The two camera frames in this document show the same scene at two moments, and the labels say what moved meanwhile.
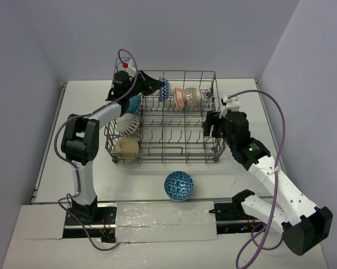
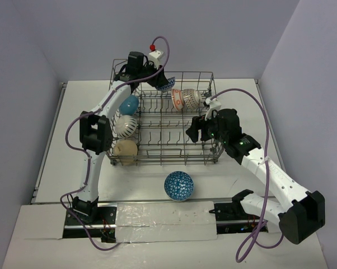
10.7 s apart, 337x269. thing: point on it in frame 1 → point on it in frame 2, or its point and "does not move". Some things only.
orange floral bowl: x=179 y=98 does not move
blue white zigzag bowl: x=165 y=91 → x=171 y=83
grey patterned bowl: x=193 y=97 does not move
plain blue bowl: x=135 y=102 does not move
